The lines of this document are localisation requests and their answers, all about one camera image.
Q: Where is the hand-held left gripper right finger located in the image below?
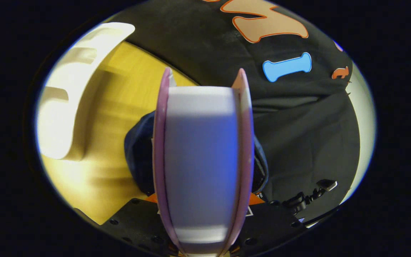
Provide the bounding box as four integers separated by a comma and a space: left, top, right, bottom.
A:
232, 193, 306, 256

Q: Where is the white plastic bookshelf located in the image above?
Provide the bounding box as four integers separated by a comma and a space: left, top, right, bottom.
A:
36, 22, 136, 161

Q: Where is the blue schoolbag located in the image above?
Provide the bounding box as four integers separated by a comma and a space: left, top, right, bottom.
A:
124, 111, 269, 197

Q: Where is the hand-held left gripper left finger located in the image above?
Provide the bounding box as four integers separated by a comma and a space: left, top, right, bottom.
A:
100, 193, 177, 257

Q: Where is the pink book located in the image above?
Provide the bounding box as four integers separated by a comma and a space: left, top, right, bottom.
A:
152, 68, 255, 257

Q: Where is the black backdrop cloth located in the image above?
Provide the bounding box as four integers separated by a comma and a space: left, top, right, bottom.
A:
109, 0, 361, 222

